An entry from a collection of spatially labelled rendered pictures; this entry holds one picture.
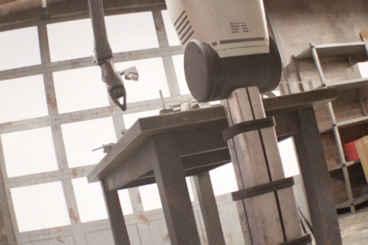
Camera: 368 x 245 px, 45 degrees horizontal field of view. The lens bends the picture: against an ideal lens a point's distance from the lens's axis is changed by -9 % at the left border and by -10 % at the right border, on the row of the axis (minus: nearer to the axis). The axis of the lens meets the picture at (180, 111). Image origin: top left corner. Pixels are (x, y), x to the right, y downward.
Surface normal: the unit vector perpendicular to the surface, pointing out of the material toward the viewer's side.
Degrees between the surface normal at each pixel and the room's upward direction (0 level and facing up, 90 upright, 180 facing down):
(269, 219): 90
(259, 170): 90
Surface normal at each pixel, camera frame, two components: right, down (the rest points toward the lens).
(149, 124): 0.29, -0.25
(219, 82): 0.37, 0.45
